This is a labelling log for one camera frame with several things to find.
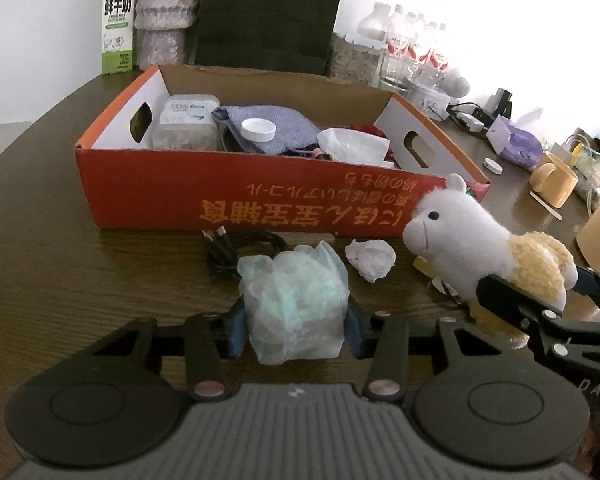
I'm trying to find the purple tissue pack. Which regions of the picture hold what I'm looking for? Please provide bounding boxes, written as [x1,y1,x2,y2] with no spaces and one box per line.
[486,115,546,171]

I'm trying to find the white tissue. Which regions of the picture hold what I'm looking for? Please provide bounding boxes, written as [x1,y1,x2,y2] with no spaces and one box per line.
[345,239,397,283]
[316,127,391,166]

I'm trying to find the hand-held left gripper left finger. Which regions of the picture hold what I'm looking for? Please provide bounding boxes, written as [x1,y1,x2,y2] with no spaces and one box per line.
[94,299,249,402]

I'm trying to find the red ribbon bow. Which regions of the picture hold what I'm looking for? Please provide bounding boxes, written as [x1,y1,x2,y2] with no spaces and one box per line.
[350,123,397,163]

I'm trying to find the white round device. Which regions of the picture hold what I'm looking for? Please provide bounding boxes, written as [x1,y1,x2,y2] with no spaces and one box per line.
[442,71,471,97]

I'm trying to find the brown wooden desktop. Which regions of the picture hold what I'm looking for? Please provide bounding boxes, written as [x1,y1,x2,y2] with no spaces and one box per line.
[0,67,600,461]

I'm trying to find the grey textured vase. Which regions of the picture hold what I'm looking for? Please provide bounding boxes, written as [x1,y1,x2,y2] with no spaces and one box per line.
[134,0,204,67]

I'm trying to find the white bottle cap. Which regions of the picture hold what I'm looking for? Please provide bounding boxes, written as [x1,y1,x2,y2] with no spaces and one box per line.
[240,117,277,143]

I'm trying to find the cluster of clear water bottles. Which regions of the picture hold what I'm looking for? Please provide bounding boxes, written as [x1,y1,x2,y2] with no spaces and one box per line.
[357,2,453,86]

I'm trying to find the blue purple cloth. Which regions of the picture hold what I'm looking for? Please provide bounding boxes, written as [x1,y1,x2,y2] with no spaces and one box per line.
[211,104,326,157]

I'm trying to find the clear jar of seeds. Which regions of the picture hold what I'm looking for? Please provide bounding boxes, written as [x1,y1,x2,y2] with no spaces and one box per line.
[328,32,387,86]

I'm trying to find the orange cardboard box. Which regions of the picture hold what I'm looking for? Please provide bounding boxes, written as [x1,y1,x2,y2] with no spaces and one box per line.
[75,63,492,237]

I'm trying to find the black usb cable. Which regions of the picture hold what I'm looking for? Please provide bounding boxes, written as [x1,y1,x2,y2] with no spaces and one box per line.
[201,226,291,281]

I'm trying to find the white flat stick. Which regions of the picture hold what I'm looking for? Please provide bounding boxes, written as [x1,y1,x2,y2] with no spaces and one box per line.
[530,190,563,221]

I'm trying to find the green white milk carton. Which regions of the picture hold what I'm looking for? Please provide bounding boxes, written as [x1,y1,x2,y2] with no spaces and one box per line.
[101,0,140,76]

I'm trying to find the clear drinking glass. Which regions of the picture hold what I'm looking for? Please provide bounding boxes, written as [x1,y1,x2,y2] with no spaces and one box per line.
[378,55,421,93]

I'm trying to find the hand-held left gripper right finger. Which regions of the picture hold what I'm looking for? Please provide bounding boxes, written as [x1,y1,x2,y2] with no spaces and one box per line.
[344,299,491,402]

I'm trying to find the small white printed box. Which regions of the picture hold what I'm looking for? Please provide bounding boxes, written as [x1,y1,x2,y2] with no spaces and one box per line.
[412,85,451,121]

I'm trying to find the clear tub with white lid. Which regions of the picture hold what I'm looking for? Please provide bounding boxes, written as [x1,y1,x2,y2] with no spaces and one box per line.
[151,93,220,152]

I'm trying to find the dark green paper bag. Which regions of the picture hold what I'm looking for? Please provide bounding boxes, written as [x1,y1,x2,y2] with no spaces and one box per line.
[187,0,350,77]

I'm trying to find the yellow mug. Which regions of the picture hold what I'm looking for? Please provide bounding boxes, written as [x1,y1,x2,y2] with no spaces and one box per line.
[529,152,579,209]

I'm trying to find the clear bag with green contents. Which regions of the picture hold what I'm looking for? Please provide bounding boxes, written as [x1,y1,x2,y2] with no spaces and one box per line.
[237,241,350,366]

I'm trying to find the white yellow alpaca plush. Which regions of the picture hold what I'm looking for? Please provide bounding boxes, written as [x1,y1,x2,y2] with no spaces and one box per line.
[402,173,578,348]

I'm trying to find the clear plastic pack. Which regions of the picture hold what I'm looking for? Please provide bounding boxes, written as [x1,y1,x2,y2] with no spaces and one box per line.
[572,130,600,201]

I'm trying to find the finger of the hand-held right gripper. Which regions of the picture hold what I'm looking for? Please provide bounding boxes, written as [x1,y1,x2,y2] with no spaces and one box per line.
[576,265,600,321]
[475,275,568,356]

